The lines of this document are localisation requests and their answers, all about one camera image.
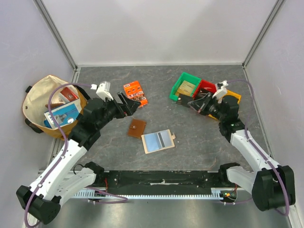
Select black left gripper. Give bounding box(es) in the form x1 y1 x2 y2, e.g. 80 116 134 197
96 91 140 129

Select dark credit card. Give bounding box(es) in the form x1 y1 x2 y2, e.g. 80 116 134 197
176 94 193 108

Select brown leather card wallet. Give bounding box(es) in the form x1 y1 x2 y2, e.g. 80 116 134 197
127 119 146 139

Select beige card holder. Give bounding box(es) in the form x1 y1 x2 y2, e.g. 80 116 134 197
141 129 176 154

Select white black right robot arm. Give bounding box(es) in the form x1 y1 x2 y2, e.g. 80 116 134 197
187 93 295 213

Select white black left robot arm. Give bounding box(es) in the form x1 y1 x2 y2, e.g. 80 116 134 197
16 93 140 225

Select black cards in red bin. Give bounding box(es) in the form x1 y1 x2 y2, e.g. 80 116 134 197
193 88 214 100

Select gold cards in green bin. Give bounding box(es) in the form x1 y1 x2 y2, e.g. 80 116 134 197
175 81 195 96

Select orange screw box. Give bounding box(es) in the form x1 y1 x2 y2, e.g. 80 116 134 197
123 81 148 107

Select red plastic bin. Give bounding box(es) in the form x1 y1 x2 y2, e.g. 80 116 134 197
192 79 216 98

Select yellow plastic bin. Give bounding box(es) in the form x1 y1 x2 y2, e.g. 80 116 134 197
208 90 241 120

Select green plastic bin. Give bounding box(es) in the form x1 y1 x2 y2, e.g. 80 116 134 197
169 72 201 101

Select red white product box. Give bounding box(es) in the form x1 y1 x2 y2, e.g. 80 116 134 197
58 87 78 103

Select blue white product box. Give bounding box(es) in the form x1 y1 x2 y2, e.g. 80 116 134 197
44 101 82 129

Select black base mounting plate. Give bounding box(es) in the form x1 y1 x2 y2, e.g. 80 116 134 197
92 171 235 196

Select yellow canvas tote bag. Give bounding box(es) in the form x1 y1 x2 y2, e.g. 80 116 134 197
22 75 90 140

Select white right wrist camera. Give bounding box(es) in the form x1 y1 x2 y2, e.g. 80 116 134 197
212 80 228 100

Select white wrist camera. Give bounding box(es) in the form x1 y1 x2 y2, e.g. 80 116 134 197
91 81 113 101
212 80 228 100

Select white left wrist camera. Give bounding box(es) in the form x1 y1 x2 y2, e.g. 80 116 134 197
91 81 113 101

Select grey slotted cable duct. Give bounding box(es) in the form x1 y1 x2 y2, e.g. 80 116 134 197
71 189 223 200

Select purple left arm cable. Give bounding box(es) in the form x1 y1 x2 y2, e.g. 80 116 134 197
23 83 129 228

